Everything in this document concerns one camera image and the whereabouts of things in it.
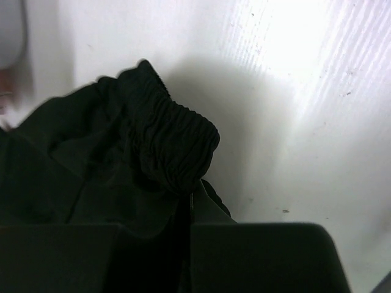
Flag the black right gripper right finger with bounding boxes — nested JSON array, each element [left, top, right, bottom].
[[191, 223, 350, 292]]

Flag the pink garment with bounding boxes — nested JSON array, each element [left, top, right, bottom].
[[1, 68, 18, 131]]

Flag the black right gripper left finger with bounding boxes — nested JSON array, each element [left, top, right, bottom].
[[1, 224, 181, 292]]

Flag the black trousers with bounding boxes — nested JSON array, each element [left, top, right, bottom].
[[1, 60, 220, 230]]

